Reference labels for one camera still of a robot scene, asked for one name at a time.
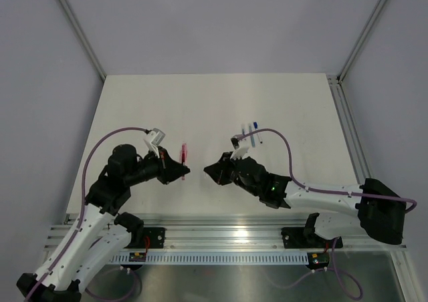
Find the light blue pen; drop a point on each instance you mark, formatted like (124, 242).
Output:
(250, 128)

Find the right controller board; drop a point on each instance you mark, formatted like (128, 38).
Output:
(319, 258)

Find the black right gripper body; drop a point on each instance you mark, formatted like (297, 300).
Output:
(229, 170)

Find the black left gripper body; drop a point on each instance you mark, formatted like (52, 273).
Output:
(162, 170)

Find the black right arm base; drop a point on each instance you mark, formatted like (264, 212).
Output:
(304, 237)

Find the white marker pen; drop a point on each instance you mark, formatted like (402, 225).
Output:
(256, 127)

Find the aluminium rail frame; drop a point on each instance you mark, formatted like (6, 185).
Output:
(226, 234)

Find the right side aluminium rail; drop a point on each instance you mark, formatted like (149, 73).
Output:
(346, 119)

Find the controller board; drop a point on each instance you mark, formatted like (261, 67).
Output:
(137, 257)
(319, 258)

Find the right aluminium corner post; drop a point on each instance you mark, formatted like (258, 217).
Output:
(369, 26)

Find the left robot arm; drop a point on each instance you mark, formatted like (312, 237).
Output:
(101, 230)

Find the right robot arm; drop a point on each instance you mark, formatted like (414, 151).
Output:
(371, 207)

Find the white slotted cable duct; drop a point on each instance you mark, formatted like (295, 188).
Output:
(216, 258)

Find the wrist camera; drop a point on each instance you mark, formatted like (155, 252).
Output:
(240, 147)
(153, 140)

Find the left aluminium corner post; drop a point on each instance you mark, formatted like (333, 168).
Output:
(72, 19)

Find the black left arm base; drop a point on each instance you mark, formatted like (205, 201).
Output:
(141, 235)

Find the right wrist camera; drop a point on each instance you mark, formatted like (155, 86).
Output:
(240, 147)

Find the pink highlighter pen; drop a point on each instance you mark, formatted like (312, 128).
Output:
(183, 153)

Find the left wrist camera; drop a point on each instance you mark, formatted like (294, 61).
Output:
(153, 140)

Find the left controller board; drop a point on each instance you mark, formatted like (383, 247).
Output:
(137, 257)

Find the aluminium corner post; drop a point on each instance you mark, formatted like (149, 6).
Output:
(369, 26)
(72, 19)

